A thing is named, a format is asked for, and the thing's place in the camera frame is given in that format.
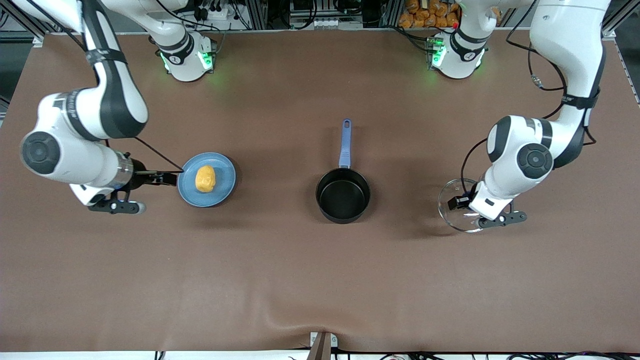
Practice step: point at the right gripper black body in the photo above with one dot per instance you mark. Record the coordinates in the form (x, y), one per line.
(139, 175)

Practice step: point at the glass lid with blue knob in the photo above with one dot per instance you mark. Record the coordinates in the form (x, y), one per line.
(452, 220)

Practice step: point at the yellow potato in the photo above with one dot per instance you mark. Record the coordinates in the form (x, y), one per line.
(205, 179)

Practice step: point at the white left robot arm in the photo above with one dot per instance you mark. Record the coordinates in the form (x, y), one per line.
(570, 50)

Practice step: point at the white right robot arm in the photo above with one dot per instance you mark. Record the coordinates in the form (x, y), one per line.
(115, 100)

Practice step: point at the blue round plate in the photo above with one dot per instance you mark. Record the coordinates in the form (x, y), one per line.
(225, 175)

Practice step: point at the brown table cloth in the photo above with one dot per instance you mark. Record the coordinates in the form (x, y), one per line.
(320, 280)

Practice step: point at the white power strip with plugs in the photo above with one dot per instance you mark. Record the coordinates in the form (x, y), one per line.
(220, 12)

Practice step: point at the pile of orange toy foods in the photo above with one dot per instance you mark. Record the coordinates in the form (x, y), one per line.
(425, 15)

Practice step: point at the white connector strip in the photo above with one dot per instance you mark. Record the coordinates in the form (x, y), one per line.
(330, 22)

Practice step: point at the aluminium frame post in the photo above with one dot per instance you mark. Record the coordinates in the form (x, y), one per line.
(392, 14)
(20, 27)
(620, 27)
(256, 14)

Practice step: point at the metal bracket with post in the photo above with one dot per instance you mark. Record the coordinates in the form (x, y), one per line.
(322, 347)

